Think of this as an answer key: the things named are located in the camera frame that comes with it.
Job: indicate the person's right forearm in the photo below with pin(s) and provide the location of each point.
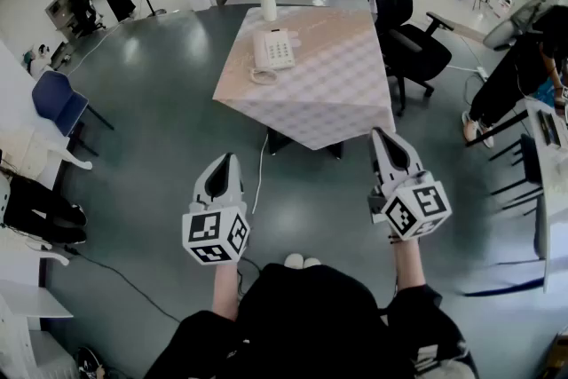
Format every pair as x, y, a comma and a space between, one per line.
408, 266

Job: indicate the beige telephone handset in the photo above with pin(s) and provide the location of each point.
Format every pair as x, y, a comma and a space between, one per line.
260, 51

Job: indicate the person's left forearm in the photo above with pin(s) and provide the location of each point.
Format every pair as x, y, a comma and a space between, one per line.
226, 290

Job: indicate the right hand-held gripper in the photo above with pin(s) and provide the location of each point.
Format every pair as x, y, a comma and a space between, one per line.
417, 208

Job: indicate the white power strip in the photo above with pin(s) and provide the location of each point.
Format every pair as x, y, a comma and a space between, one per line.
481, 73

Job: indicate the blue chair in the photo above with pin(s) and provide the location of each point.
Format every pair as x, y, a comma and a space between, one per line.
57, 102

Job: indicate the black metal chair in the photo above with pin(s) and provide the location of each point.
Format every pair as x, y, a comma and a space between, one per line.
528, 173

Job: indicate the white vase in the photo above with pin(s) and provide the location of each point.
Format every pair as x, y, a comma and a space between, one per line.
269, 9

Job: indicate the white desk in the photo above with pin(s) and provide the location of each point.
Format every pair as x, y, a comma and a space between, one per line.
22, 137
552, 191

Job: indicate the black wrist band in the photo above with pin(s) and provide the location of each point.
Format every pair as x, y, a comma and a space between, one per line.
393, 239

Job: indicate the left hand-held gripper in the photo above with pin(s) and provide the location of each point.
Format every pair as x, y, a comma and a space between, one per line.
208, 231

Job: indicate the person's white shoe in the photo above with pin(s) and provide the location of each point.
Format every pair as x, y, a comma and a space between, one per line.
311, 262
294, 260

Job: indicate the beige telephone base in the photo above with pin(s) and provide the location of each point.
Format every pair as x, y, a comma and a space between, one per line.
280, 51

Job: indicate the black office chair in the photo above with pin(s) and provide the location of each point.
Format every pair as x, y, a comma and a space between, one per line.
399, 13

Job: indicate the person's black clothing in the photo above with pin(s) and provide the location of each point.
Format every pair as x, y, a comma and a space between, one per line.
310, 324

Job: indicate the black table base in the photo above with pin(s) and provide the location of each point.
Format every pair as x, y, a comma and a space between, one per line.
279, 144

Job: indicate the pink checkered tablecloth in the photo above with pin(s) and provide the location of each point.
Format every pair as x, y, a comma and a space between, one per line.
319, 75

